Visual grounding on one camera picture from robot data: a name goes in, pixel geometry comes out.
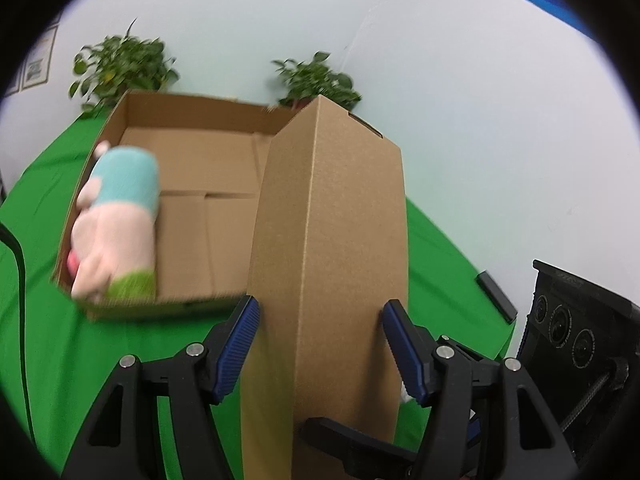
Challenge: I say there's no brown cardboard box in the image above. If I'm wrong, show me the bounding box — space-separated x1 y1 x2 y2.
50 89 412 480

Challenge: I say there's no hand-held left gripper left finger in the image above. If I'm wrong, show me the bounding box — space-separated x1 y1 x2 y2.
60 295 261 480

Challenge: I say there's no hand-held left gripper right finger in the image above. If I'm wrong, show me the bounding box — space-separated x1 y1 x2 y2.
381 299 581 480

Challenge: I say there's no wall of framed certificates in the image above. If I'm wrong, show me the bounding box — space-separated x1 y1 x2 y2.
5 10 61 96

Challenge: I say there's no small flat black device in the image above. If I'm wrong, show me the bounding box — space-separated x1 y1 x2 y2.
476 270 519 324

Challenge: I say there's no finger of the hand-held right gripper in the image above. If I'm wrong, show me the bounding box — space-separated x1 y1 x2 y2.
300 416 418 478

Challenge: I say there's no pink and teal plush toy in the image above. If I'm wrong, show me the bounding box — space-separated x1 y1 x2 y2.
67 140 161 306

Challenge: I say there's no black cable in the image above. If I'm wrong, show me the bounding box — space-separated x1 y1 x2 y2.
0 222 36 441

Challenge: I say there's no green potted plant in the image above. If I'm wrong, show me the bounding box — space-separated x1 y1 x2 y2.
271 51 362 111
69 20 180 113

